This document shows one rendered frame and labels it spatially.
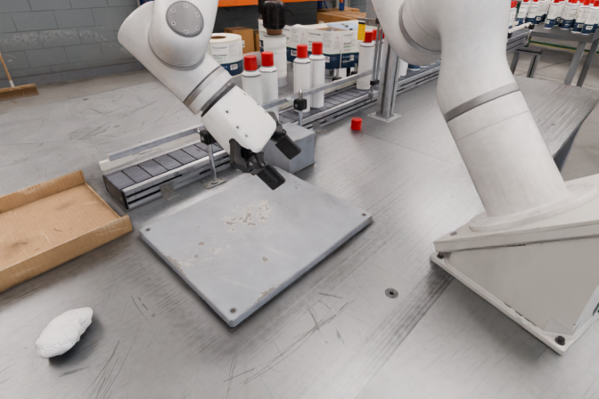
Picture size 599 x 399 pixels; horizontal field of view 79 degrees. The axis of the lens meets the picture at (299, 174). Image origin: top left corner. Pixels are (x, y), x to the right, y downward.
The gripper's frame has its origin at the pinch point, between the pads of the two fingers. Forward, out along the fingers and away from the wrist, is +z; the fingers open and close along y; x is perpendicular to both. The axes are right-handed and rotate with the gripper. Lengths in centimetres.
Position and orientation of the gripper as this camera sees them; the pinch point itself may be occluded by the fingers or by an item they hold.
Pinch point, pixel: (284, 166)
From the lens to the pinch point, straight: 62.1
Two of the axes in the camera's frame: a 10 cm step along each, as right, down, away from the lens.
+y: -2.8, 5.6, -7.8
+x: 6.7, -4.6, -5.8
